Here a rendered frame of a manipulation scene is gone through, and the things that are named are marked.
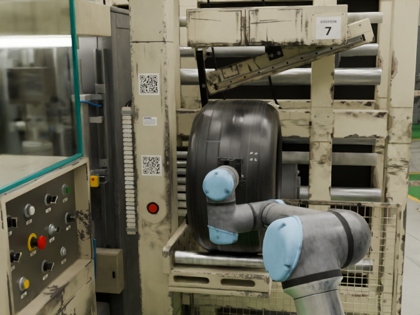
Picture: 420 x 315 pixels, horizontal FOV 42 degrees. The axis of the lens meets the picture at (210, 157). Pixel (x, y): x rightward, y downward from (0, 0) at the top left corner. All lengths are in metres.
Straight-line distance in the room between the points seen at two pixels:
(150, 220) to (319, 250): 1.09
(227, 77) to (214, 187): 0.98
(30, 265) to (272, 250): 0.87
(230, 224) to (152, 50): 0.77
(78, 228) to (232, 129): 0.65
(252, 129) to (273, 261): 0.78
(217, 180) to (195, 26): 0.93
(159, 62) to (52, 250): 0.72
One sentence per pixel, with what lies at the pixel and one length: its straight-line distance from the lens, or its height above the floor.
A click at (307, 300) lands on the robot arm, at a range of 1.05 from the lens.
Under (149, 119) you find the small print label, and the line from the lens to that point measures 1.95.
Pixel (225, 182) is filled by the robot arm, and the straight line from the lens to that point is 1.36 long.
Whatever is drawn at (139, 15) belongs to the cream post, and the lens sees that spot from 1.95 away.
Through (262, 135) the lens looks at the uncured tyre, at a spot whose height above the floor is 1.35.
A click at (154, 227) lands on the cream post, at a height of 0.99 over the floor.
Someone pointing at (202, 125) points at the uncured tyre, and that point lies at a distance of 1.82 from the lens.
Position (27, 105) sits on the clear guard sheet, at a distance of 1.61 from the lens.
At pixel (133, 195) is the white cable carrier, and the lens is 2.04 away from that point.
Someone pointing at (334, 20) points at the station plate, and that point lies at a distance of 2.12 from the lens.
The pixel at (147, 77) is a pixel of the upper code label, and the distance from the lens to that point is 1.94.
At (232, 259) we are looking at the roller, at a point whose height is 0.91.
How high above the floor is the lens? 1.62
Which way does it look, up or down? 11 degrees down
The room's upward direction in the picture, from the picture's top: 1 degrees counter-clockwise
